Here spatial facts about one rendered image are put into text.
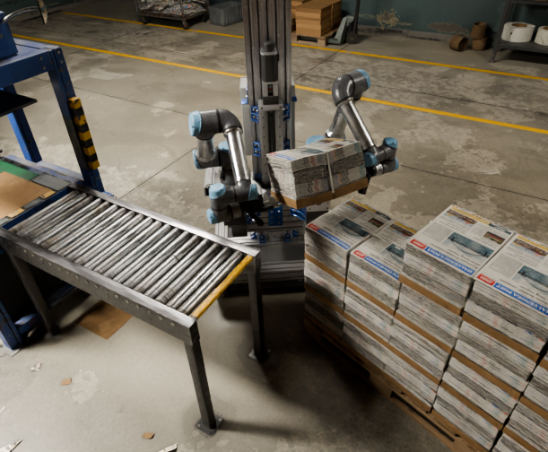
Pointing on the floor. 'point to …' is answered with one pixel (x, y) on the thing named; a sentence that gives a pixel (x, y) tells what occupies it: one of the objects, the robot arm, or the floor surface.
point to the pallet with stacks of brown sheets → (315, 20)
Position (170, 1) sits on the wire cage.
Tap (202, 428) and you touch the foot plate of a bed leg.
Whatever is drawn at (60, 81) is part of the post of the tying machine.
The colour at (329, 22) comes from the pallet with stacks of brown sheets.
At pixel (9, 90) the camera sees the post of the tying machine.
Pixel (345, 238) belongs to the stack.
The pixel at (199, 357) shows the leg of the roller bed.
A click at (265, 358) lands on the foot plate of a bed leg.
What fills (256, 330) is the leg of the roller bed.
